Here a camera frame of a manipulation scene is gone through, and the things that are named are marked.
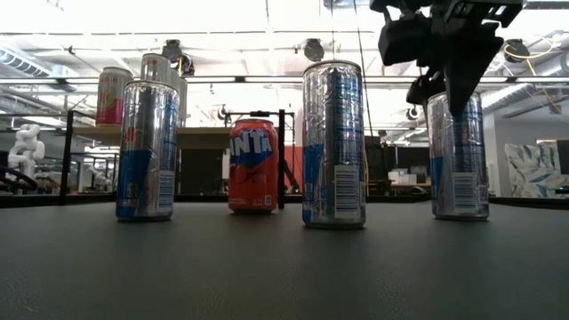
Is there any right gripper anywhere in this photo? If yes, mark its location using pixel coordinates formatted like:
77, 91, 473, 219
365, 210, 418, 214
368, 0, 525, 117

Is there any silver blue Red Bull can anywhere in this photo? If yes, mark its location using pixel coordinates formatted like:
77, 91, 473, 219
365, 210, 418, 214
301, 59, 367, 230
425, 90, 490, 222
115, 79, 181, 222

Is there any red Fanta can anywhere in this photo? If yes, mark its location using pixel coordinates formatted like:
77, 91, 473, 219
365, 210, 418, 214
227, 117, 280, 215

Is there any white Celsius can black lid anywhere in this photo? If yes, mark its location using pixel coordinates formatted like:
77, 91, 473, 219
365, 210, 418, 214
140, 52, 172, 85

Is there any wooden shelf board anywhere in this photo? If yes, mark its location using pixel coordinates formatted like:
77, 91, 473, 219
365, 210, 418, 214
73, 126, 232, 151

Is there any black shelf leg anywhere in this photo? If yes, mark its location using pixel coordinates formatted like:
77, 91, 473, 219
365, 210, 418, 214
60, 109, 75, 205

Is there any white cardboard box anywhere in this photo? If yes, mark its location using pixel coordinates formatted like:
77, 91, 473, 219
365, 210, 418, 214
388, 167, 419, 186

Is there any red background panel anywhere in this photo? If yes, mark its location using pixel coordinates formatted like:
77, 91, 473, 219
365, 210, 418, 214
284, 145, 304, 178

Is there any background robot with green lights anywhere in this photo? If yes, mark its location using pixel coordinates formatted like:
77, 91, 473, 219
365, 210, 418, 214
284, 164, 304, 196

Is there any silver ventilation duct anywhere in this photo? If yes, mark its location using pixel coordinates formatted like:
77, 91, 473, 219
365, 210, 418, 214
0, 46, 79, 92
479, 52, 569, 112

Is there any thin black hanging cable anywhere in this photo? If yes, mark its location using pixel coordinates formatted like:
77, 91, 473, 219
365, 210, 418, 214
329, 0, 336, 61

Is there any abstract wall painting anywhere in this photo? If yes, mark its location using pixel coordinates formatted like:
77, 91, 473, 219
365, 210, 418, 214
504, 140, 569, 199

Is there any black wall monitor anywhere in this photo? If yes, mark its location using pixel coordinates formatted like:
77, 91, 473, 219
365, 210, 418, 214
556, 139, 569, 176

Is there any black aluminium table frame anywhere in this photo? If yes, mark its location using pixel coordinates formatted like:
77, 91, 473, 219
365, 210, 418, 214
0, 191, 569, 211

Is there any black curved hose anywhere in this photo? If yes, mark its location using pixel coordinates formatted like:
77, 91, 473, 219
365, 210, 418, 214
0, 164, 39, 193

